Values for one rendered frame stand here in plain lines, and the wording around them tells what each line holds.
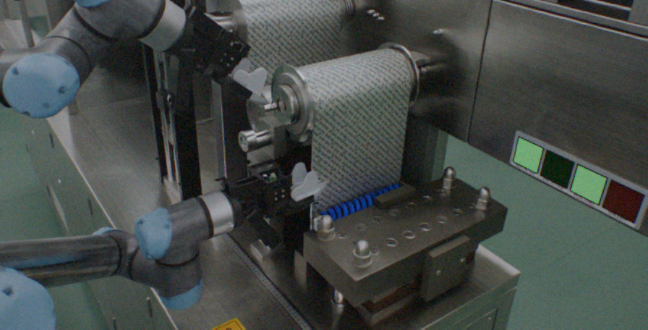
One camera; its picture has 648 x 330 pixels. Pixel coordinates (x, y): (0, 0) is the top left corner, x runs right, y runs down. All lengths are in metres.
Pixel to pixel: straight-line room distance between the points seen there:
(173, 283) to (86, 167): 0.70
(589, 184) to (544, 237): 1.97
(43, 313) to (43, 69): 0.28
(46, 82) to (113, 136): 1.03
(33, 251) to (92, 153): 0.81
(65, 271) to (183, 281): 0.19
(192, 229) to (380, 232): 0.36
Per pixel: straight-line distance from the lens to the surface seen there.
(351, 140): 1.08
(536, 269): 2.78
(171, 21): 0.87
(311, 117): 0.99
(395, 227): 1.09
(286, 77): 1.02
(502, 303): 1.28
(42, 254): 0.91
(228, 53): 0.93
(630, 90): 0.97
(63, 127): 1.87
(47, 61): 0.75
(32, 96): 0.75
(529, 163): 1.09
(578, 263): 2.90
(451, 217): 1.15
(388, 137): 1.15
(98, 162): 1.63
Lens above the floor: 1.67
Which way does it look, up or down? 29 degrees down
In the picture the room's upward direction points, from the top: 2 degrees clockwise
